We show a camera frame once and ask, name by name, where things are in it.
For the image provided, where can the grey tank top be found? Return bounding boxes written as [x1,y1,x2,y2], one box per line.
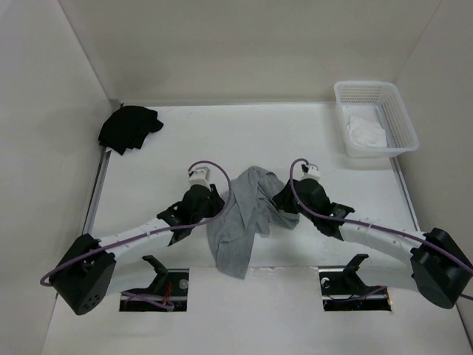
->
[206,166,300,280]

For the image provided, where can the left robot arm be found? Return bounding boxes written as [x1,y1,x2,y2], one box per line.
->
[49,185,225,316]

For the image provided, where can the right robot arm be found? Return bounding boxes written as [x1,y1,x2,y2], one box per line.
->
[272,178,472,309]

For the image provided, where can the white tank top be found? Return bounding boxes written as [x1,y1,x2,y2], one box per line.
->
[347,116,388,148]

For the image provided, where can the folded black tank tops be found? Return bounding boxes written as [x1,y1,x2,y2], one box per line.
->
[98,106,163,155]

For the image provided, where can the white plastic basket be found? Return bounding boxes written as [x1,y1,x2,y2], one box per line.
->
[333,81,419,158]

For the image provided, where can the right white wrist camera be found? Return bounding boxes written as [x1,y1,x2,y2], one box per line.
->
[301,163,321,181]

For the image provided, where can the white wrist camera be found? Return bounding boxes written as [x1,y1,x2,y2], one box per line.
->
[188,166,211,189]
[301,163,321,181]

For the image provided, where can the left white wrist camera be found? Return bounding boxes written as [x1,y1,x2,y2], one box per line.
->
[188,166,211,189]

